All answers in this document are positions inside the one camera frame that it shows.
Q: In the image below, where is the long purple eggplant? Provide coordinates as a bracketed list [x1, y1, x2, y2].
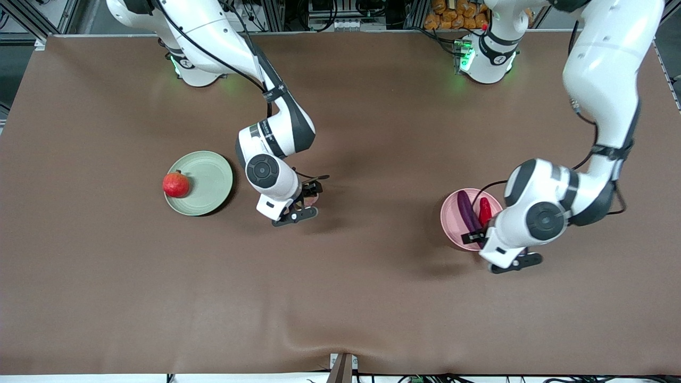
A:
[456, 190, 487, 248]

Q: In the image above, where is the red apple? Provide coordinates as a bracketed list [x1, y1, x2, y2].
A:
[162, 170, 190, 198]

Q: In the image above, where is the pink round plate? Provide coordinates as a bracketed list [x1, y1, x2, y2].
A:
[440, 188, 505, 252]

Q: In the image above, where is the light green round plate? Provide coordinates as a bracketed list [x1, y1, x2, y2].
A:
[163, 151, 234, 217]

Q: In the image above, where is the brown table cloth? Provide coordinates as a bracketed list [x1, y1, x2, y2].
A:
[0, 31, 681, 376]

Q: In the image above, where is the pile of orange packets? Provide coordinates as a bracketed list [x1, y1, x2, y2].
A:
[424, 0, 491, 31]

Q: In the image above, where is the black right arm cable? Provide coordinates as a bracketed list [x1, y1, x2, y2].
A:
[154, 0, 330, 184]

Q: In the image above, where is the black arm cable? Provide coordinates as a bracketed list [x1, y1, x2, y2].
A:
[471, 20, 627, 216]
[154, 0, 330, 184]

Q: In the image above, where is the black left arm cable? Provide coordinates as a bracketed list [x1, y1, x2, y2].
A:
[471, 20, 627, 216]

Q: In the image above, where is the aluminium frame profile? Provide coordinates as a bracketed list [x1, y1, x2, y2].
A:
[0, 0, 80, 37]

